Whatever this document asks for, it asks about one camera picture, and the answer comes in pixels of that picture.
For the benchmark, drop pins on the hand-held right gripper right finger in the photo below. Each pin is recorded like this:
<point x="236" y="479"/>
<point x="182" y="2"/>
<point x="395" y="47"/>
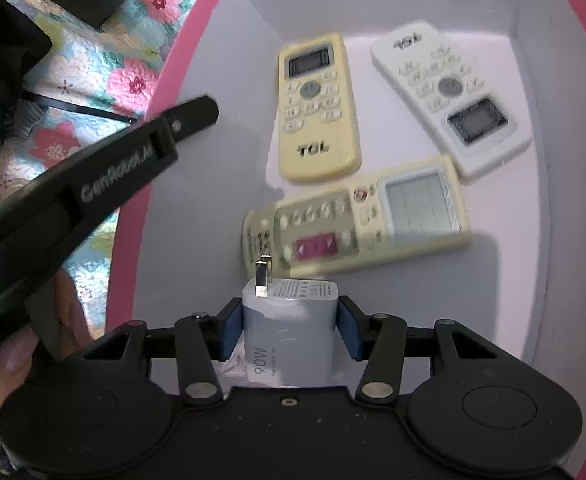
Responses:
<point x="349" y="330"/>

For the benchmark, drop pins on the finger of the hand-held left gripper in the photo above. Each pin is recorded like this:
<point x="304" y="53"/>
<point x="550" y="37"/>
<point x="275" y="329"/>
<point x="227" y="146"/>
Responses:
<point x="193" y="112"/>

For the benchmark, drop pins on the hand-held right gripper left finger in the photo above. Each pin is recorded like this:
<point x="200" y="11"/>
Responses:
<point x="230" y="332"/>

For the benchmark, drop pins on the white charger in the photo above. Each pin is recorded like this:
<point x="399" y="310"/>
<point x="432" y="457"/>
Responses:
<point x="288" y="340"/>

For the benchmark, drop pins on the large cream remote pink buttons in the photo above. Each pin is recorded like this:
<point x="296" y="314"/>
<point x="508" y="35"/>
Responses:
<point x="363" y="245"/>

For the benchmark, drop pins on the small yellow remote control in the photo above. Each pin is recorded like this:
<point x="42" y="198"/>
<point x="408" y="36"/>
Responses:
<point x="318" y="160"/>

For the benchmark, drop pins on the white remote control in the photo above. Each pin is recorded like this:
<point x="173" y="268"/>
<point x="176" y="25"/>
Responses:
<point x="493" y="145"/>

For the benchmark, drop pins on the pink cardboard box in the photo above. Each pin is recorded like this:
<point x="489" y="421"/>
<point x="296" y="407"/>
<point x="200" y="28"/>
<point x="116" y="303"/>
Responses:
<point x="563" y="210"/>

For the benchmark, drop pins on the person's left hand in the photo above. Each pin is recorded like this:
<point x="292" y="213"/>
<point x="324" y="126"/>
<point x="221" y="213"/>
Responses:
<point x="8" y="360"/>

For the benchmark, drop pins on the floral quilt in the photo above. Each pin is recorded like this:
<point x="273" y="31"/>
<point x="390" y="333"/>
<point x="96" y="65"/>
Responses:
<point x="123" y="75"/>

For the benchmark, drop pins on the black belt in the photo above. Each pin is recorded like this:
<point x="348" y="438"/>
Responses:
<point x="83" y="110"/>

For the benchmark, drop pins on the black jacket with white piping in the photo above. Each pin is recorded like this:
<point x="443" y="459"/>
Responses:
<point x="8" y="60"/>

